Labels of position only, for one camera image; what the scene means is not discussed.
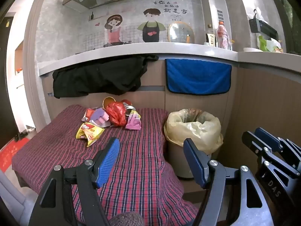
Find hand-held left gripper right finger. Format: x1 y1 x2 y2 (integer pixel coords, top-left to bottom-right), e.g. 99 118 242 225
183 138 275 226

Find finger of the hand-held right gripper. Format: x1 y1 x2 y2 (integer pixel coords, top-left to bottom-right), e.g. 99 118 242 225
242 131 300 179
255 127 301 160

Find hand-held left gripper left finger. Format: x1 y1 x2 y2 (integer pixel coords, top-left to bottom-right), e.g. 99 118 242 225
28 137 120 226

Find grey trash bin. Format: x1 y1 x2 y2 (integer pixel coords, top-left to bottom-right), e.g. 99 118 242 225
166 137 223 180

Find yellow snack packet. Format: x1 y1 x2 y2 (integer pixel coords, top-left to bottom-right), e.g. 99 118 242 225
76 122 105 147

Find purple snack packet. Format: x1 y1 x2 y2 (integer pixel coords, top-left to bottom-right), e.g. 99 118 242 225
90 108 111 126

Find pink snack packet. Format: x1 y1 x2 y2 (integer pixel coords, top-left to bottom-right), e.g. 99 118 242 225
125 110 141 130

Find red plastic bag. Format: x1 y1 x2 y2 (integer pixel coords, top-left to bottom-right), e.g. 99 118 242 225
106 102 127 127

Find red snack packet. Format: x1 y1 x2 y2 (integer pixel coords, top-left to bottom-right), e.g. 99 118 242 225
81 108 96 123

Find red drink can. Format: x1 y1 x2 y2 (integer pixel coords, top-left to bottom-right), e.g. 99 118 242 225
121 99 136 116

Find red plaid cloth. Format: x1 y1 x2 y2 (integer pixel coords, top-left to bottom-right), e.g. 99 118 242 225
12 105 199 226

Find brown knitted cloth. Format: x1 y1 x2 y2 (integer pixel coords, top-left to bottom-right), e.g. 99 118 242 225
109 212 145 226

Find black cloth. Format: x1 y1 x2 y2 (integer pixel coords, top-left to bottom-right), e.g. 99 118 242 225
52 55 159 99

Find blue towel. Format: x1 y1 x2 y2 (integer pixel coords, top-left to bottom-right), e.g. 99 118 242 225
165 58 232 95

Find green plastic bag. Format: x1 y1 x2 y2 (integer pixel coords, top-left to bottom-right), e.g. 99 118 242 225
257 35 284 52

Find red floor mat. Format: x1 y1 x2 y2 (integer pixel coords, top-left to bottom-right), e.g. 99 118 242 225
0 138 31 172

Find black knife rack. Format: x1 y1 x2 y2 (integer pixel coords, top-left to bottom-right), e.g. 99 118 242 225
249 9 279 40

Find red label plastic bottle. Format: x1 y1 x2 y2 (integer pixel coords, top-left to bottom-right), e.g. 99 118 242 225
217 21 232 50

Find white kitchen countertop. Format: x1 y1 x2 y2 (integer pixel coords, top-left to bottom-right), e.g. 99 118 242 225
38 42 301 84

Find dark sauce bottle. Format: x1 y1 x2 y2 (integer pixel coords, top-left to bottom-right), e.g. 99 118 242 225
206 32 216 46

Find glass pot lid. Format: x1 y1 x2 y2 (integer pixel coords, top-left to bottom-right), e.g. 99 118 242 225
168 22 195 44

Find white water heater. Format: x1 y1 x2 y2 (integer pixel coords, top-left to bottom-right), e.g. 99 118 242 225
201 0 227 45

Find cartoon wall sticker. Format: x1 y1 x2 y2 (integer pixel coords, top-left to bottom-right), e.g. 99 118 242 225
78 0 200 52

